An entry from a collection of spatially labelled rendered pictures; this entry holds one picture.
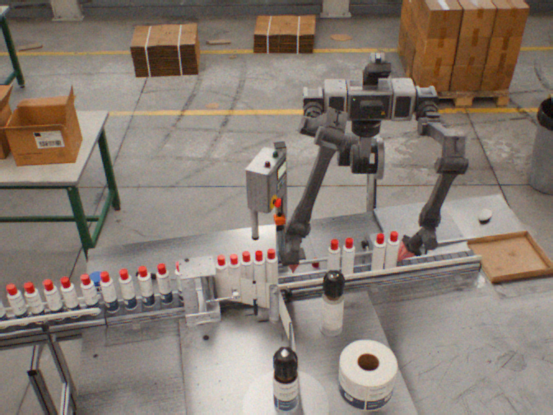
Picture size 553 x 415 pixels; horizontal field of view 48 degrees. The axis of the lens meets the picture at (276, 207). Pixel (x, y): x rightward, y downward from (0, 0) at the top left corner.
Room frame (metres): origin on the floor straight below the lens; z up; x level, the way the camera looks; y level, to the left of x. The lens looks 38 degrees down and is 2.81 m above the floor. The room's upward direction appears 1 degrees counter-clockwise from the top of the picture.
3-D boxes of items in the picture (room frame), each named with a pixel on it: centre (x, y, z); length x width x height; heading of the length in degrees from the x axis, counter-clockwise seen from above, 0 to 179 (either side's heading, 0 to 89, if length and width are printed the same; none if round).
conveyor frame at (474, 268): (1.92, -0.09, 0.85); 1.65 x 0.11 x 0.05; 100
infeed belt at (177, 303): (1.92, -0.09, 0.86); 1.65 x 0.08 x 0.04; 100
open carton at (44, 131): (3.17, 1.35, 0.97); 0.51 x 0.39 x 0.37; 4
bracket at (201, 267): (1.75, 0.31, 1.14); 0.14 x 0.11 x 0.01; 100
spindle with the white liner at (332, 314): (1.66, -0.21, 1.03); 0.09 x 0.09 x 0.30
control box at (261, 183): (1.99, 0.03, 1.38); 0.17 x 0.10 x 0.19; 155
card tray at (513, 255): (2.09, -1.07, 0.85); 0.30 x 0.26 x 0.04; 100
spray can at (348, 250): (1.96, -0.30, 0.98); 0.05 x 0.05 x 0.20
